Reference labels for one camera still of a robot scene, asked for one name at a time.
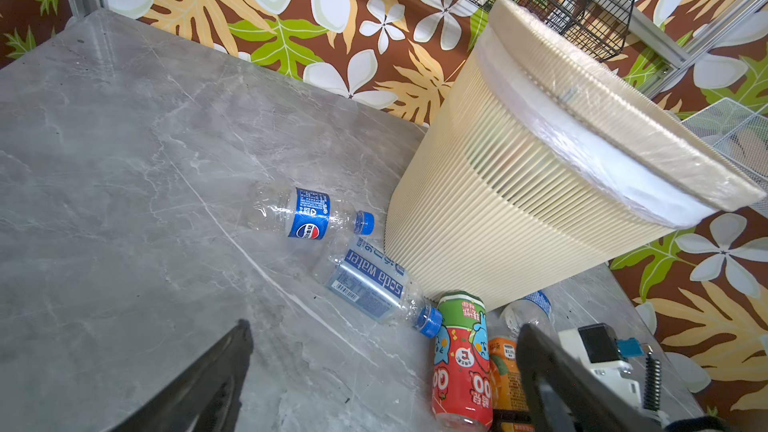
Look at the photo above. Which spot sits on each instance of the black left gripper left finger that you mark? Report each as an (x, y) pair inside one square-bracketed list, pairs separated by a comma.
[(206, 395)]

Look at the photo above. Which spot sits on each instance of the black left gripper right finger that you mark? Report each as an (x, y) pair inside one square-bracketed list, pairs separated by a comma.
[(562, 395)]

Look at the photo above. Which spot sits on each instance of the orange label juice bottle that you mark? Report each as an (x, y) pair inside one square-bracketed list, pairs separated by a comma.
[(510, 407)]

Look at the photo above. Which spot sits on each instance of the soda water bottle blue cap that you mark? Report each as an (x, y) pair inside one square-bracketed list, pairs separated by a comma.
[(377, 286)]

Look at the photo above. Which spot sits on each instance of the clear Pepsi bottle blue label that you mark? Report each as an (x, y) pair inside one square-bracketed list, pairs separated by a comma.
[(300, 213)]

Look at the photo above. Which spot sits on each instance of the cream slatted plastic bin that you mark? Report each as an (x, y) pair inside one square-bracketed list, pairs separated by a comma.
[(541, 164)]

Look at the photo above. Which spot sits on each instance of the white wire basket right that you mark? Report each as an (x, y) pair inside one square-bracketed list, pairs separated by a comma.
[(737, 133)]

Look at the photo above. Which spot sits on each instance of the aluminium frame post back right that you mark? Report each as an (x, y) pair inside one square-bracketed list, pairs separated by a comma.
[(716, 31)]

